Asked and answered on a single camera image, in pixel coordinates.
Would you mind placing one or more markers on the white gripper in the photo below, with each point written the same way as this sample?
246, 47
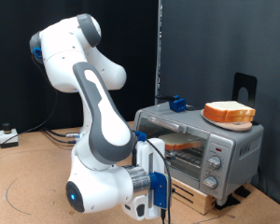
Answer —
143, 152

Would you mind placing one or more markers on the white bread slice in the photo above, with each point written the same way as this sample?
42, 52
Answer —
224, 118
228, 107
180, 141

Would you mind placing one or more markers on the black spatula with blue block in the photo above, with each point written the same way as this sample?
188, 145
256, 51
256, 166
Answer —
177, 105

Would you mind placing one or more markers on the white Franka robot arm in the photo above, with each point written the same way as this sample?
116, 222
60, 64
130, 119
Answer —
105, 124

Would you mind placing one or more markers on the silver oven knob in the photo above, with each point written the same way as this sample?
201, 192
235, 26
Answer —
210, 182
214, 162

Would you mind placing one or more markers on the silver toaster oven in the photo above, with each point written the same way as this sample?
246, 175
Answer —
239, 146

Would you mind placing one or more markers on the wooden slatted block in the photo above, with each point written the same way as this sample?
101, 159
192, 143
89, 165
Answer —
196, 199

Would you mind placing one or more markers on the black foam pad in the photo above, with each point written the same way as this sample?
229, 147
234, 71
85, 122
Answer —
243, 191
227, 202

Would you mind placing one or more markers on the black metal bookend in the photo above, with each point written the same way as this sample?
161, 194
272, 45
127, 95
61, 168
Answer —
250, 82

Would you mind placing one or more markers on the vertical aluminium pole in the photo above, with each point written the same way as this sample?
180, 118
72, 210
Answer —
158, 46

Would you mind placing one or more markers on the emergency stop button box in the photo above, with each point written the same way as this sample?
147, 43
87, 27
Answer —
8, 137

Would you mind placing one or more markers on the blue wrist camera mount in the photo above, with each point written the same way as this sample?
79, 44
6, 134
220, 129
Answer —
159, 189

